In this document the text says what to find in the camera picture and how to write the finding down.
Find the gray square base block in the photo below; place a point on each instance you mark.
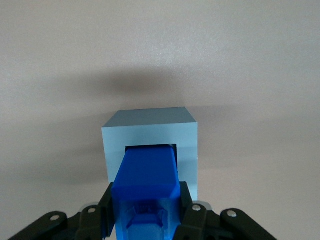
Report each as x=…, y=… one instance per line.
x=150, y=132

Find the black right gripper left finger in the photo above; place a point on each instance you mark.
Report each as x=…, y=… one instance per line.
x=87, y=225

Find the table cover sheet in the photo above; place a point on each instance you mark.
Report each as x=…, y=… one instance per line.
x=160, y=50

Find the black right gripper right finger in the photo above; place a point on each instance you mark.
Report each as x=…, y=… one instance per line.
x=212, y=225

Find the blue plastic insert part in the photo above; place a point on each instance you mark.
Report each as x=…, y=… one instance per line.
x=147, y=175

